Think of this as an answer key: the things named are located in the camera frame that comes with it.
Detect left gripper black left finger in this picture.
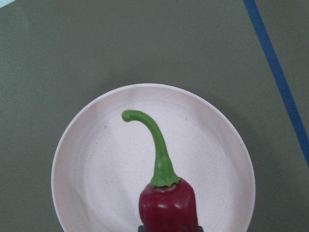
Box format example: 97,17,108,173
137,225,147,232

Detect red chili pepper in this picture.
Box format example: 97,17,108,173
122,110,199,232

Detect pink plate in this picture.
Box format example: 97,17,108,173
51,83,256,232

